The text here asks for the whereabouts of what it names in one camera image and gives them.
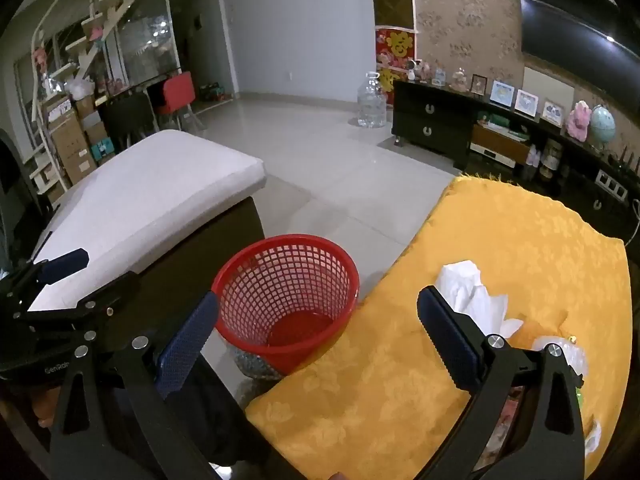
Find white power strip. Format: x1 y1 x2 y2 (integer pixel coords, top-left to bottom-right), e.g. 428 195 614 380
595 170 628 200

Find white cable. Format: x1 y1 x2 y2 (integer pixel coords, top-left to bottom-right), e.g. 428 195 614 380
622 199 640 246

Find red chair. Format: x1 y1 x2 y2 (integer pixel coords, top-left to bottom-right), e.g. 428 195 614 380
154 71 201 131

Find printed snack packet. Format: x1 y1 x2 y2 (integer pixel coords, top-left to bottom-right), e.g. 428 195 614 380
482 385 527 471

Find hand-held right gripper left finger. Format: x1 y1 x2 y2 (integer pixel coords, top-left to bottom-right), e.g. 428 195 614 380
47 291 221 480

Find black chair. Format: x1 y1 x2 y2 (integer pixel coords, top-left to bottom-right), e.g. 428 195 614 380
100 91 160 153

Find pink plush flower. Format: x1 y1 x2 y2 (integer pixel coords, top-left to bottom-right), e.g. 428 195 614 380
566 101 593 140

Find person's left hand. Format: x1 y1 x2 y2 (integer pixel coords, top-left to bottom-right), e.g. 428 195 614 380
27 389 57 428

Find white tissue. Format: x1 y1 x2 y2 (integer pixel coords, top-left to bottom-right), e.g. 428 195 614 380
436 260 523 338

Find yellow tablecloth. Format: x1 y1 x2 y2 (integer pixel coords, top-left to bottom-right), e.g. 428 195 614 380
244 172 633 480

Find white wooden staircase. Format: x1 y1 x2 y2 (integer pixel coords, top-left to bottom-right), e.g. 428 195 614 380
27 0 156 111

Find pale blue globe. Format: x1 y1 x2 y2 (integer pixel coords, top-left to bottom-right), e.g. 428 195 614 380
591 105 617 153

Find clear plastic bag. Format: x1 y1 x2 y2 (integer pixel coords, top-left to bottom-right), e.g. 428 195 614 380
531 334 589 392

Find white set-top device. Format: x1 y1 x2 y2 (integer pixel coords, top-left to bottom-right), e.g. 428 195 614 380
469 142 516 168

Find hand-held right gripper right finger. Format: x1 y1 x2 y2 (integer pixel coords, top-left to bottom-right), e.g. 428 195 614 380
416 285 587 480

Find red plastic basket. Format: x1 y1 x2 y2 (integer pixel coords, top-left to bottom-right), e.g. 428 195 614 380
211 233 360 377

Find black router with antennas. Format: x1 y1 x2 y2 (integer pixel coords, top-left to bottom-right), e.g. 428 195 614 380
605 147 640 176

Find red festive poster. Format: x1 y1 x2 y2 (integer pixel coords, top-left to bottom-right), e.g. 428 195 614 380
375 27 417 93

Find black TV cabinet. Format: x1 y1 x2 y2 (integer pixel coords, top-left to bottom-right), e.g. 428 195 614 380
391 79 640 241

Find green box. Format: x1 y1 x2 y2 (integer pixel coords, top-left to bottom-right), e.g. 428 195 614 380
477 112 531 141

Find stack of cardboard boxes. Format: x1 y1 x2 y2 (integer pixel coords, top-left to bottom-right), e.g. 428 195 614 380
42 92 113 186

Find glass jar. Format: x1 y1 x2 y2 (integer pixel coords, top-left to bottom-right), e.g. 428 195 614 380
540 140 564 181

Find green printed wrapper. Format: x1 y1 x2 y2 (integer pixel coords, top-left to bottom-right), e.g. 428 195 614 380
571 381 603 456

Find black wall television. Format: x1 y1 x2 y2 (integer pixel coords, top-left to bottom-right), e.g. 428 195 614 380
515 0 640 86

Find clear water jug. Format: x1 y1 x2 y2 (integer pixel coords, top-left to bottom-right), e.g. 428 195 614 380
356 71 388 129

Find white cushioned sofa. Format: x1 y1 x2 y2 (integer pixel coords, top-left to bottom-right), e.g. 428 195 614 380
22 129 267 361

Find white wall panel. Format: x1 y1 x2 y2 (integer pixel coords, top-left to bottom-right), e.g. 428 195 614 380
522 66 576 108

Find white plastic bag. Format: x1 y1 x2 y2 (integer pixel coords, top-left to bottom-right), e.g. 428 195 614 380
67 77 96 101

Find person's dark trousers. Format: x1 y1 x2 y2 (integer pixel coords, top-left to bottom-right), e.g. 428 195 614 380
192 355 266 468

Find colourful toy boxes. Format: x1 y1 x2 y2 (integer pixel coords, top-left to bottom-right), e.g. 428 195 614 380
200 82 233 102

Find brown wooden drawer box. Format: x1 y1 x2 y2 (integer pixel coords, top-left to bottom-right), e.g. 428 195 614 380
470 125 531 168

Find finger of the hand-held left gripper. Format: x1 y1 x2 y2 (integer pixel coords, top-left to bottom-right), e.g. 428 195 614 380
13 271 142 345
0 248 91 311

